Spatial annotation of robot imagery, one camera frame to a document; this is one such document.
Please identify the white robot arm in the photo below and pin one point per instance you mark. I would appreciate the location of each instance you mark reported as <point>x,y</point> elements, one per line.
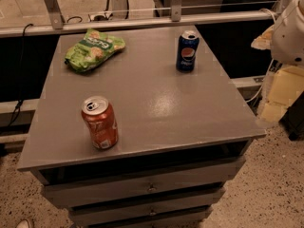
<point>287,45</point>

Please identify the metal guard rail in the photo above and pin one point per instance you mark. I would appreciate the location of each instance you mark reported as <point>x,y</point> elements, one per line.
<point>43,17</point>

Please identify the blue Pepsi can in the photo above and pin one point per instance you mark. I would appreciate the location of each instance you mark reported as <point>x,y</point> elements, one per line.
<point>187,48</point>

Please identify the orange soda can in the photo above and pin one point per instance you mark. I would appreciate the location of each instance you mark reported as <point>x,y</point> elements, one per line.
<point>98,115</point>

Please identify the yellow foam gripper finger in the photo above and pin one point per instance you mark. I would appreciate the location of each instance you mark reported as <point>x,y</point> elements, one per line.
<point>286,87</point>

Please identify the white power strip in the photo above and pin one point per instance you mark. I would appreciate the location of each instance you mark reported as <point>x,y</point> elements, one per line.
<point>102,16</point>

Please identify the green rice chip bag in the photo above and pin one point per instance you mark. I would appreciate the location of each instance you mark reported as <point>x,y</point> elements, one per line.
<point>94,49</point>

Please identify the white shoe tip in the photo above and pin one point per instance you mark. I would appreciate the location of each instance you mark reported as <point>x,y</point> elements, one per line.
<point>25,223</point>

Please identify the grey drawer cabinet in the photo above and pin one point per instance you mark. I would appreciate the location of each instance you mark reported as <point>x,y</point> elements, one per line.
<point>181,135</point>

